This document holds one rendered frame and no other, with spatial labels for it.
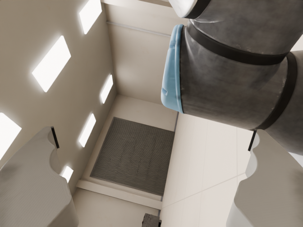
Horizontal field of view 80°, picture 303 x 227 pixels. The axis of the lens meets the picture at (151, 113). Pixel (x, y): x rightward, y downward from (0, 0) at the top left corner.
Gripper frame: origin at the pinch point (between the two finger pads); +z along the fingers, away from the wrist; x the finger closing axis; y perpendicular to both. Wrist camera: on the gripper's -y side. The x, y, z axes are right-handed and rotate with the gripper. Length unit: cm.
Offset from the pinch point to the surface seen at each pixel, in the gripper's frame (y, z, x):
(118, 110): 438, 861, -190
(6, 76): 84, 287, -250
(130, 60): 158, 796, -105
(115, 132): 503, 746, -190
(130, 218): 709, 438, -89
